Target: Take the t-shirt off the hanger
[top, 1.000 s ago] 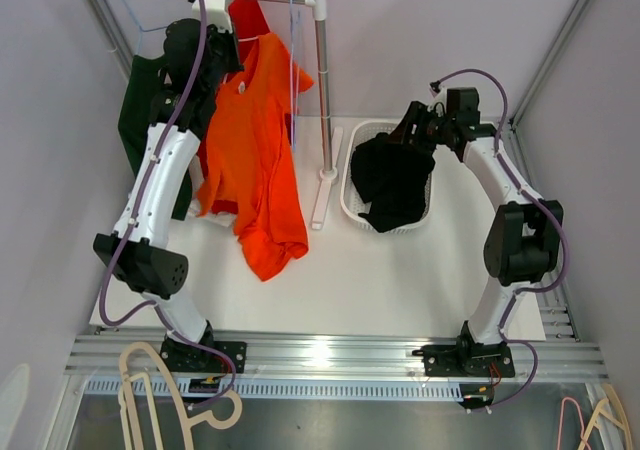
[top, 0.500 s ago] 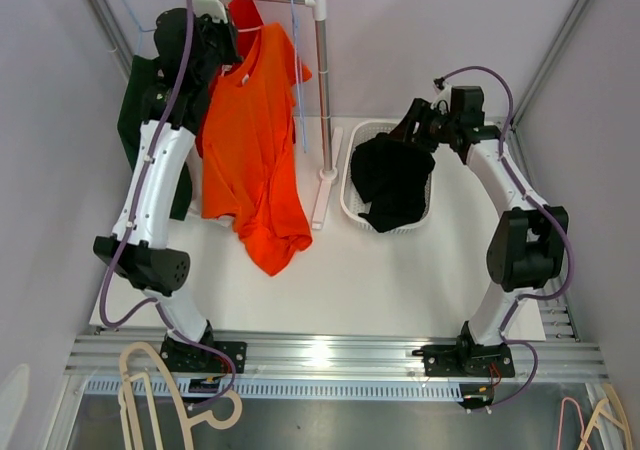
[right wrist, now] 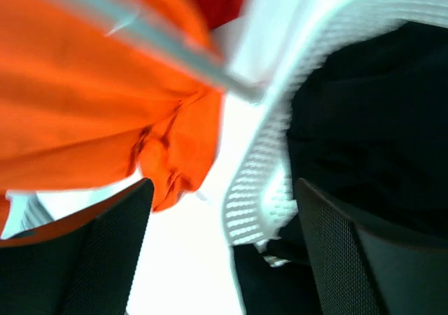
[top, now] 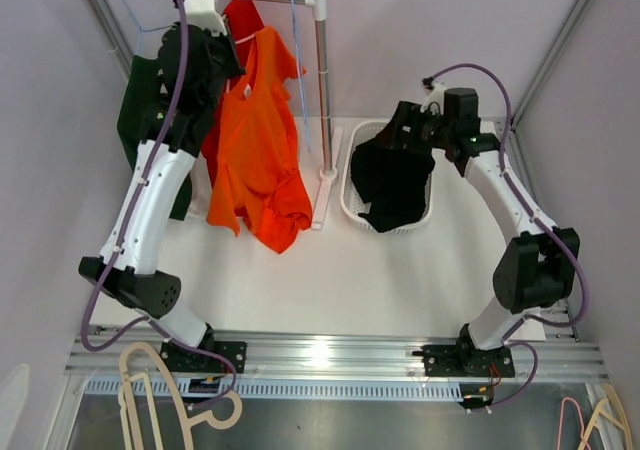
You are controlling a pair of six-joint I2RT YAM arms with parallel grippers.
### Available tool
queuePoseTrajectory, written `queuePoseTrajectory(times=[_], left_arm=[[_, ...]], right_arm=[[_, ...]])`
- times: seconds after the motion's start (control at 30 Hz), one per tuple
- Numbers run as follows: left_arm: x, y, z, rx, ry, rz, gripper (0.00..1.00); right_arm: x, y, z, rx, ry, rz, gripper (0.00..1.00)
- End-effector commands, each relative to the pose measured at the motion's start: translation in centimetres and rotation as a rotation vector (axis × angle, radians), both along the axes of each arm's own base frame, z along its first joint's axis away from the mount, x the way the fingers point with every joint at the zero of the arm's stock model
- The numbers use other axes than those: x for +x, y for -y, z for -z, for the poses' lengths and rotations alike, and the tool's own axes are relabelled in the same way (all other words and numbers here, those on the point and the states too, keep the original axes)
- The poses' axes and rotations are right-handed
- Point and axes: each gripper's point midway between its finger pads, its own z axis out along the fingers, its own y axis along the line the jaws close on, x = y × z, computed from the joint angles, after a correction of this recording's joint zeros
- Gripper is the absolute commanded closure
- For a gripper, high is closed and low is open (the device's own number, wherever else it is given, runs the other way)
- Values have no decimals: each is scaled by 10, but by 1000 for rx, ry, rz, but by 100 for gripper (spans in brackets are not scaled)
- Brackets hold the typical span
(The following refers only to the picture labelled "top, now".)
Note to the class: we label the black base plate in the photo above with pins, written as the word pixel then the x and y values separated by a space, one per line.
pixel 448 361
pixel 180 360

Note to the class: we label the black t-shirt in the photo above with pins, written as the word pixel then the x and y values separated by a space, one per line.
pixel 392 182

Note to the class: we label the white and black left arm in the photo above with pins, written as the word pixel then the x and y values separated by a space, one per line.
pixel 167 111

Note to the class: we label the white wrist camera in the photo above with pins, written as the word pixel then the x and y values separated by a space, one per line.
pixel 432 95
pixel 203 14

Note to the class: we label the aluminium rail front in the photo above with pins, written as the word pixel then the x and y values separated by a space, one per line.
pixel 272 365

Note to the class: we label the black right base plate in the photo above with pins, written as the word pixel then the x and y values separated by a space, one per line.
pixel 448 361

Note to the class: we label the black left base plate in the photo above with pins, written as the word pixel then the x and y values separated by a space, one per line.
pixel 180 360

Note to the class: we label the red t-shirt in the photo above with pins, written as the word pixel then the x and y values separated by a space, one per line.
pixel 211 143

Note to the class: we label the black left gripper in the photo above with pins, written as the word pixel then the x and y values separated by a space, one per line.
pixel 224 42

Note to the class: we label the green and beige t-shirt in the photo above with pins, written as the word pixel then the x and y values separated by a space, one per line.
pixel 143 88

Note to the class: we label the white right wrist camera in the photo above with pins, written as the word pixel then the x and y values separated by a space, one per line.
pixel 432 95

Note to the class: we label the beige hanger lower right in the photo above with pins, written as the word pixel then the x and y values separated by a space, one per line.
pixel 608 426

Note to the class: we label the orange t-shirt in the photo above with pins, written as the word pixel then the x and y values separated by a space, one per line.
pixel 257 178

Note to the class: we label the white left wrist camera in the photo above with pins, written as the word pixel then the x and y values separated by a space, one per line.
pixel 203 14

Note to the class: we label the pink plastic hanger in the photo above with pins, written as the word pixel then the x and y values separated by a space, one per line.
pixel 244 22

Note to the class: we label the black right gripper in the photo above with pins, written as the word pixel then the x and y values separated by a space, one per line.
pixel 407 116

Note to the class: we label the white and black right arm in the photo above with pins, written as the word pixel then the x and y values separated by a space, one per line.
pixel 537 267

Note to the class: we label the white perforated plastic basket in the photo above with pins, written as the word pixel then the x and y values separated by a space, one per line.
pixel 350 200

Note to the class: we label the aluminium frame post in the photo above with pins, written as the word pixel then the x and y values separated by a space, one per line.
pixel 556 48

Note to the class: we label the pink hanger lower right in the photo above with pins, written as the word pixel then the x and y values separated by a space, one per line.
pixel 571 416

